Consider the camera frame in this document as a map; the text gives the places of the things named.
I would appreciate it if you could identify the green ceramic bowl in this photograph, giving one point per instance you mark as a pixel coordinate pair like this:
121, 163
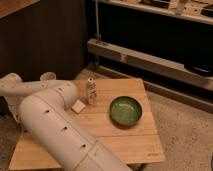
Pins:
125, 110

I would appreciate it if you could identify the small white bottle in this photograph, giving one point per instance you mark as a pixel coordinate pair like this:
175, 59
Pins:
91, 91

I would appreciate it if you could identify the black tray on shelf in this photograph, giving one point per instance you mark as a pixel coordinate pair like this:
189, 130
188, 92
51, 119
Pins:
201, 69

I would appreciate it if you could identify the translucent white cup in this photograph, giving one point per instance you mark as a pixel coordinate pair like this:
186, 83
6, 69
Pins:
48, 76

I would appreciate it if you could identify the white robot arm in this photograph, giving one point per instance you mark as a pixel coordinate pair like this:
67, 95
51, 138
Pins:
42, 108

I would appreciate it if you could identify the metal shelf rack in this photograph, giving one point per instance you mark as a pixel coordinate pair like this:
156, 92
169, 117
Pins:
155, 38

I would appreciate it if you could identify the white eraser block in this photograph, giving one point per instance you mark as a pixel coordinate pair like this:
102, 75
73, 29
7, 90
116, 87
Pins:
78, 106

